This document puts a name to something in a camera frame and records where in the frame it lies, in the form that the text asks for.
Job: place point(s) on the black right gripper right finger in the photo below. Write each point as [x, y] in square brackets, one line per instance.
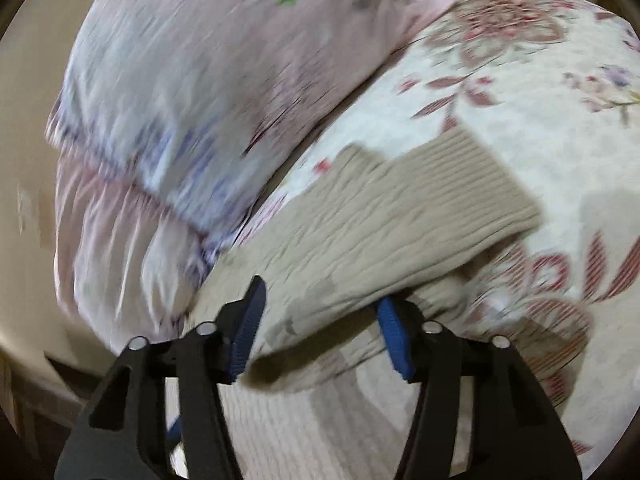
[515, 431]

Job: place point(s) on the beige cable knit sweater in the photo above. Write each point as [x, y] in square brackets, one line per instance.
[366, 229]

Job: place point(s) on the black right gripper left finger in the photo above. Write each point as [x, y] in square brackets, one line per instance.
[155, 394]

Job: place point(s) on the pink striped pillow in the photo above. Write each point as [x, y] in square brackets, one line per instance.
[123, 263]

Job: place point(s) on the white floral bedsheet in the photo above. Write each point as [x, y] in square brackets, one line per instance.
[551, 89]

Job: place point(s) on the lavender floral pillow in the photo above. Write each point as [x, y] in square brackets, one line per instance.
[199, 102]

